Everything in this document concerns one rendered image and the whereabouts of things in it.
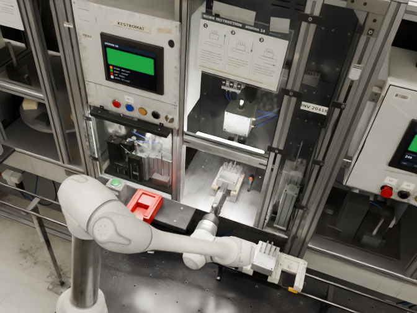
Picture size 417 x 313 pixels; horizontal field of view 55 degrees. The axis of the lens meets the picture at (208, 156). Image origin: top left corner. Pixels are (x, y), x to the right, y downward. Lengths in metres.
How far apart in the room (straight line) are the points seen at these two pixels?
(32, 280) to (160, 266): 1.13
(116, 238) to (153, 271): 0.90
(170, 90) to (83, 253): 0.66
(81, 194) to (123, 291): 0.84
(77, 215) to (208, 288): 0.93
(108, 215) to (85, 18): 0.77
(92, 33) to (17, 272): 1.85
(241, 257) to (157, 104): 0.68
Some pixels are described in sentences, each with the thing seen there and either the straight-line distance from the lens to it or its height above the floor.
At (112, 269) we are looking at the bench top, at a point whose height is 0.68.
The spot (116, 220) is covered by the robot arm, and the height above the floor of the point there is 1.52.
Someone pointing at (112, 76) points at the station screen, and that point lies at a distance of 1.62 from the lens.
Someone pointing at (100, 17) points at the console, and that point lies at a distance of 1.55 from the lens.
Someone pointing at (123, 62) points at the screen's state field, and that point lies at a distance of 1.56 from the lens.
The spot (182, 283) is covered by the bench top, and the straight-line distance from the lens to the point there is 2.00.
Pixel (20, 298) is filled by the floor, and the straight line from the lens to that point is 2.89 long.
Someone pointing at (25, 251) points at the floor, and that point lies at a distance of 3.07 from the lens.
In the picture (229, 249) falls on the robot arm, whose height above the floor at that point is 1.15.
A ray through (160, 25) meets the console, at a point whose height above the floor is 1.81.
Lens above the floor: 2.42
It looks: 43 degrees down
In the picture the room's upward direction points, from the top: 6 degrees clockwise
